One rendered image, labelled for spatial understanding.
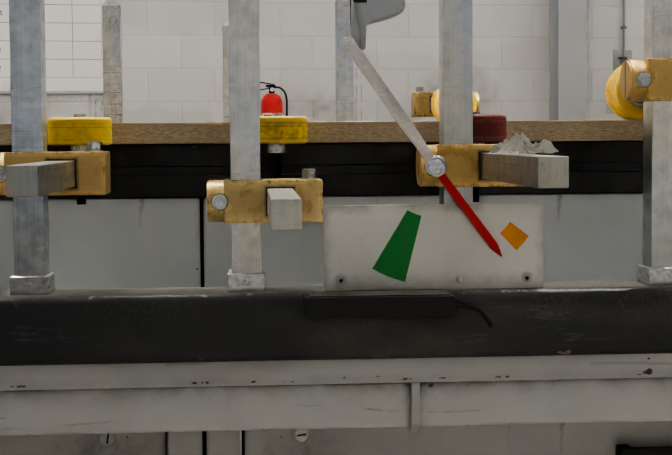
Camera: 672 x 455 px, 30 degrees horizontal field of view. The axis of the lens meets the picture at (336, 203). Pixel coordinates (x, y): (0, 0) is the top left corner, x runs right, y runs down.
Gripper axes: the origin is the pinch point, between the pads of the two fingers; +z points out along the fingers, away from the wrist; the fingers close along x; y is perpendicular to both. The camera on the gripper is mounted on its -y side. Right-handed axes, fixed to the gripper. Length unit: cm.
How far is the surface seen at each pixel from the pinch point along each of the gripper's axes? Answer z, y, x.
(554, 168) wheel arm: 14.2, 16.6, -24.1
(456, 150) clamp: 12.8, 12.2, 5.3
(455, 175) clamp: 15.7, 12.0, 5.3
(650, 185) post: 17.3, 35.7, 6.5
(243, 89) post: 5.4, -12.6, 6.1
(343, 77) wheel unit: -1, 7, 115
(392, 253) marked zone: 24.7, 4.5, 5.3
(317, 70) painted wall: -35, 35, 727
